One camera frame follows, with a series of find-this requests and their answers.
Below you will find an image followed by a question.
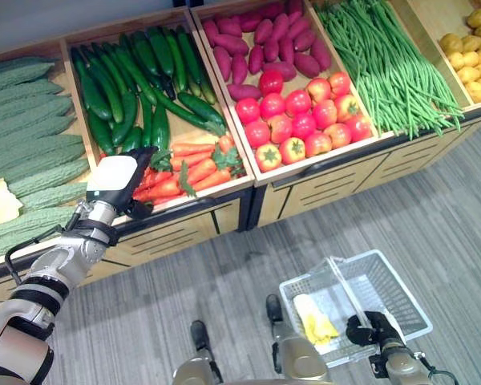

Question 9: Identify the silver robot right leg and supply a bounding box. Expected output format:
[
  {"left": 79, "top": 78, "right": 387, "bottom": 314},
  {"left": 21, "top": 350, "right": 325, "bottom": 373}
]
[{"left": 270, "top": 320, "right": 333, "bottom": 385}]

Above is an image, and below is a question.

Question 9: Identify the red tomato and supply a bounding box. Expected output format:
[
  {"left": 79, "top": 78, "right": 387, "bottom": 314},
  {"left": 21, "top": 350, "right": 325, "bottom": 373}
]
[
  {"left": 284, "top": 88, "right": 313, "bottom": 118},
  {"left": 244, "top": 120, "right": 271, "bottom": 149},
  {"left": 258, "top": 70, "right": 285, "bottom": 97},
  {"left": 304, "top": 131, "right": 333, "bottom": 159},
  {"left": 333, "top": 94, "right": 362, "bottom": 124},
  {"left": 290, "top": 112, "right": 318, "bottom": 142},
  {"left": 254, "top": 143, "right": 284, "bottom": 174},
  {"left": 311, "top": 99, "right": 339, "bottom": 131},
  {"left": 235, "top": 97, "right": 262, "bottom": 126},
  {"left": 327, "top": 71, "right": 352, "bottom": 98},
  {"left": 345, "top": 114, "right": 374, "bottom": 144},
  {"left": 258, "top": 92, "right": 287, "bottom": 120},
  {"left": 278, "top": 136, "right": 307, "bottom": 166},
  {"left": 306, "top": 77, "right": 333, "bottom": 103},
  {"left": 266, "top": 115, "right": 293, "bottom": 145},
  {"left": 323, "top": 123, "right": 353, "bottom": 151}
]

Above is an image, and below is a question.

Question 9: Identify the silver robot leg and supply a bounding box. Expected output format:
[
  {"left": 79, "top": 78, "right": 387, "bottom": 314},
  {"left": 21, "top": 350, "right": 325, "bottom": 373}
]
[
  {"left": 172, "top": 348, "right": 225, "bottom": 385},
  {"left": 270, "top": 320, "right": 333, "bottom": 385}
]

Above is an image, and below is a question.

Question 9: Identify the dark robot right foot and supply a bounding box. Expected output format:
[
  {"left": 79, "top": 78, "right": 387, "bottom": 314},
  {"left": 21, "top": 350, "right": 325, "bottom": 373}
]
[{"left": 265, "top": 294, "right": 285, "bottom": 324}]

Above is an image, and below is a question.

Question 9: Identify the dark robot foot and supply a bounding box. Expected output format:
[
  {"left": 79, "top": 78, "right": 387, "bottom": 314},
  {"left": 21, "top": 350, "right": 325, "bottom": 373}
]
[
  {"left": 265, "top": 294, "right": 285, "bottom": 324},
  {"left": 189, "top": 319, "right": 215, "bottom": 355}
]

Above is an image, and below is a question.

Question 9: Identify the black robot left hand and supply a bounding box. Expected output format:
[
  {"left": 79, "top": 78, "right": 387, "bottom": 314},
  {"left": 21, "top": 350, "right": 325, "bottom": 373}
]
[{"left": 86, "top": 145, "right": 160, "bottom": 221}]

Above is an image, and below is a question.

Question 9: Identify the dark green cucumber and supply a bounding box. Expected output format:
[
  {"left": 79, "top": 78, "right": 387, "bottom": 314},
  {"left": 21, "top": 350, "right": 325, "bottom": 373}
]
[
  {"left": 91, "top": 42, "right": 130, "bottom": 95},
  {"left": 200, "top": 74, "right": 218, "bottom": 106},
  {"left": 162, "top": 26, "right": 189, "bottom": 94},
  {"left": 82, "top": 46, "right": 125, "bottom": 124},
  {"left": 151, "top": 102, "right": 171, "bottom": 153},
  {"left": 152, "top": 86, "right": 210, "bottom": 131},
  {"left": 139, "top": 91, "right": 154, "bottom": 149},
  {"left": 114, "top": 46, "right": 159, "bottom": 107},
  {"left": 71, "top": 47, "right": 114, "bottom": 122},
  {"left": 120, "top": 126, "right": 144, "bottom": 155},
  {"left": 146, "top": 26, "right": 176, "bottom": 78},
  {"left": 87, "top": 110, "right": 117, "bottom": 157},
  {"left": 176, "top": 26, "right": 204, "bottom": 86},
  {"left": 130, "top": 30, "right": 162, "bottom": 78},
  {"left": 177, "top": 92, "right": 227, "bottom": 128},
  {"left": 111, "top": 90, "right": 139, "bottom": 148}
]

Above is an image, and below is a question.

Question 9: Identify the wooden cucumber carrot crate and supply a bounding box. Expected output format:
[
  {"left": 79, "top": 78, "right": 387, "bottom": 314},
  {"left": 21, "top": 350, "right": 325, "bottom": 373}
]
[{"left": 59, "top": 6, "right": 255, "bottom": 228}]

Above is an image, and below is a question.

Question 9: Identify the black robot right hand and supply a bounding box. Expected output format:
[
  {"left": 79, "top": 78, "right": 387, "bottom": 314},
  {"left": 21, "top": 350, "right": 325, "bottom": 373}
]
[{"left": 345, "top": 310, "right": 406, "bottom": 348}]

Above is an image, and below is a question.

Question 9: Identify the silver robot left leg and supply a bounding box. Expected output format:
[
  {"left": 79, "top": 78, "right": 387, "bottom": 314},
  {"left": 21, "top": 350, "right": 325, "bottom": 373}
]
[{"left": 172, "top": 348, "right": 225, "bottom": 385}]

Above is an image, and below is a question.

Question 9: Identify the orange carrot with leaves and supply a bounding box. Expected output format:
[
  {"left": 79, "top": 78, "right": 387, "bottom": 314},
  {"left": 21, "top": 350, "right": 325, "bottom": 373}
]
[
  {"left": 169, "top": 142, "right": 218, "bottom": 158},
  {"left": 178, "top": 158, "right": 220, "bottom": 197},
  {"left": 192, "top": 168, "right": 233, "bottom": 193},
  {"left": 169, "top": 151, "right": 216, "bottom": 172},
  {"left": 133, "top": 176, "right": 184, "bottom": 202},
  {"left": 138, "top": 168, "right": 174, "bottom": 192},
  {"left": 211, "top": 134, "right": 245, "bottom": 177}
]

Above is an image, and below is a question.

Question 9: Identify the white plastic shopping basket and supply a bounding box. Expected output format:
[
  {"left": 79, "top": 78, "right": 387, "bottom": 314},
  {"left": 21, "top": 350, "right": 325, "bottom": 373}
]
[{"left": 279, "top": 249, "right": 434, "bottom": 369}]

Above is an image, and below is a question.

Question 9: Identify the dark robot left foot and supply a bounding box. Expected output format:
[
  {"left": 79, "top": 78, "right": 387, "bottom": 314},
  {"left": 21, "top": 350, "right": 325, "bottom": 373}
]
[{"left": 189, "top": 319, "right": 215, "bottom": 355}]

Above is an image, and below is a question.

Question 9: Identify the pale yellow napa cabbage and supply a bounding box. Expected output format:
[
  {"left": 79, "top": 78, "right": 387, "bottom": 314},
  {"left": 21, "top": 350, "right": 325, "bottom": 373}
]
[
  {"left": 0, "top": 178, "right": 24, "bottom": 226},
  {"left": 293, "top": 294, "right": 340, "bottom": 345}
]

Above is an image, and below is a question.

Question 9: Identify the purple sweet potato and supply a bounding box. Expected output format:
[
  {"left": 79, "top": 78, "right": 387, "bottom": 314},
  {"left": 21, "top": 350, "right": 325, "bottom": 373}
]
[
  {"left": 271, "top": 12, "right": 291, "bottom": 43},
  {"left": 263, "top": 38, "right": 281, "bottom": 63},
  {"left": 202, "top": 18, "right": 221, "bottom": 49},
  {"left": 212, "top": 34, "right": 250, "bottom": 57},
  {"left": 254, "top": 18, "right": 275, "bottom": 46},
  {"left": 239, "top": 10, "right": 264, "bottom": 34},
  {"left": 261, "top": 61, "right": 298, "bottom": 82},
  {"left": 287, "top": 16, "right": 312, "bottom": 41},
  {"left": 212, "top": 46, "right": 234, "bottom": 83},
  {"left": 226, "top": 83, "right": 263, "bottom": 102},
  {"left": 284, "top": 0, "right": 305, "bottom": 18},
  {"left": 310, "top": 38, "right": 333, "bottom": 73},
  {"left": 231, "top": 53, "right": 250, "bottom": 86},
  {"left": 248, "top": 43, "right": 265, "bottom": 75},
  {"left": 293, "top": 51, "right": 321, "bottom": 79},
  {"left": 278, "top": 35, "right": 296, "bottom": 66},
  {"left": 217, "top": 16, "right": 244, "bottom": 39},
  {"left": 258, "top": 2, "right": 286, "bottom": 22},
  {"left": 293, "top": 28, "right": 317, "bottom": 54}
]

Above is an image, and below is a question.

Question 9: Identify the wooden slatted stand cabinet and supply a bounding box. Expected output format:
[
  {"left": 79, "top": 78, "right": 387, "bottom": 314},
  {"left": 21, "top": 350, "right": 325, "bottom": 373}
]
[
  {"left": 246, "top": 107, "right": 481, "bottom": 233},
  {"left": 0, "top": 187, "right": 254, "bottom": 314}
]

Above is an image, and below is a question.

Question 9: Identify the wooden tomato sweet potato crate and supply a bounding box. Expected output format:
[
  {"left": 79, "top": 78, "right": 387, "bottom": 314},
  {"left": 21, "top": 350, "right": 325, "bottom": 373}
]
[{"left": 190, "top": 0, "right": 394, "bottom": 188}]

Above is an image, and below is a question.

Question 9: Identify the wooden bitter melon crate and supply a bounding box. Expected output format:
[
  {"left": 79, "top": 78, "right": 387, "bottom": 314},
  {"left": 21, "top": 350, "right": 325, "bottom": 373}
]
[{"left": 0, "top": 38, "right": 95, "bottom": 270}]

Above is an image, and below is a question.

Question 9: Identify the wooden green bean crate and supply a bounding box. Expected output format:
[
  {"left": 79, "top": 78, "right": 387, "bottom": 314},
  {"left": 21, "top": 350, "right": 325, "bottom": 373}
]
[{"left": 310, "top": 0, "right": 472, "bottom": 142}]

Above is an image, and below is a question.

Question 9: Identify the green long bean pile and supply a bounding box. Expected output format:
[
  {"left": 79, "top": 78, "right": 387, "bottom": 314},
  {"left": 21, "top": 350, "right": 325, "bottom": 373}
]
[{"left": 314, "top": 0, "right": 465, "bottom": 140}]

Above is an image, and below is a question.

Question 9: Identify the green bitter melon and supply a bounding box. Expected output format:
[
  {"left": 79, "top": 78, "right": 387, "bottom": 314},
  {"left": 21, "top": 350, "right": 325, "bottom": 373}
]
[
  {"left": 0, "top": 157, "right": 91, "bottom": 186},
  {"left": 0, "top": 205, "right": 78, "bottom": 246},
  {"left": 0, "top": 62, "right": 55, "bottom": 95},
  {"left": 0, "top": 224, "right": 66, "bottom": 262},
  {"left": 0, "top": 115, "right": 77, "bottom": 144},
  {"left": 0, "top": 142, "right": 87, "bottom": 177},
  {"left": 0, "top": 79, "right": 63, "bottom": 110},
  {"left": 0, "top": 56, "right": 59, "bottom": 77},
  {"left": 7, "top": 168, "right": 91, "bottom": 198},
  {"left": 0, "top": 95, "right": 74, "bottom": 130},
  {"left": 18, "top": 182, "right": 89, "bottom": 213},
  {"left": 0, "top": 133, "right": 84, "bottom": 161}
]

